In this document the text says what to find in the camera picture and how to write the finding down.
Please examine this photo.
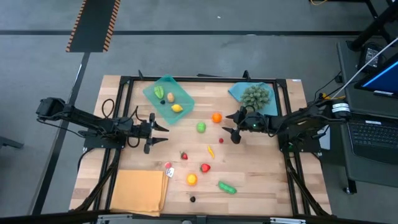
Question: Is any black stand leg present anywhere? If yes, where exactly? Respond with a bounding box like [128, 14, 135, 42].
[347, 0, 398, 52]

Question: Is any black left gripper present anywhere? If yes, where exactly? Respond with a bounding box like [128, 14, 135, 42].
[132, 112, 170, 155]

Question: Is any thin white rod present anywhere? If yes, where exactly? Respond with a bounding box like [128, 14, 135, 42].
[331, 36, 398, 101]

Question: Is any teal translucent plastic container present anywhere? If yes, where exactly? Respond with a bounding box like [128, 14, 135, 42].
[142, 73, 196, 126]

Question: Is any green plant in white pot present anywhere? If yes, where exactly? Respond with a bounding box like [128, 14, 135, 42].
[239, 85, 271, 110]

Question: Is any monitor with blue screen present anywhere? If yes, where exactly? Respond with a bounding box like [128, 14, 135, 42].
[354, 52, 398, 100]

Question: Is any light blue cloth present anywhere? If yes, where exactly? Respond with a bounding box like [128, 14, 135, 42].
[228, 82, 279, 117]

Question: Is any folded yellow cloth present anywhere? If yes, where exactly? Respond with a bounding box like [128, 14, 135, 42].
[109, 169, 170, 218]

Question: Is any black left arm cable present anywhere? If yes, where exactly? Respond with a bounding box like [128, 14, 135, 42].
[126, 136, 141, 149]

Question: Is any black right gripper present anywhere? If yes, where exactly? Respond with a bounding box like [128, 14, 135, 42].
[221, 105, 271, 145]

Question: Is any black rig crossbar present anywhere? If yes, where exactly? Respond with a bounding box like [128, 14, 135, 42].
[0, 210, 398, 224]

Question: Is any black power adapter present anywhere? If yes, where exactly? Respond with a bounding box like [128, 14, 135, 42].
[357, 42, 386, 73]

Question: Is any green toy pea pod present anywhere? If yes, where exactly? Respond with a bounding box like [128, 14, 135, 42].
[217, 180, 238, 195]

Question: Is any dark metal furniture leg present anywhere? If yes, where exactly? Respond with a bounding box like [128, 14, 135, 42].
[0, 136, 25, 149]

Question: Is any hazard striped black floor mat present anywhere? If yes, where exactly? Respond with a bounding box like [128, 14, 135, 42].
[65, 0, 121, 53]

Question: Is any open black laptop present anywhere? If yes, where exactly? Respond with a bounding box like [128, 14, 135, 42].
[346, 112, 398, 166]

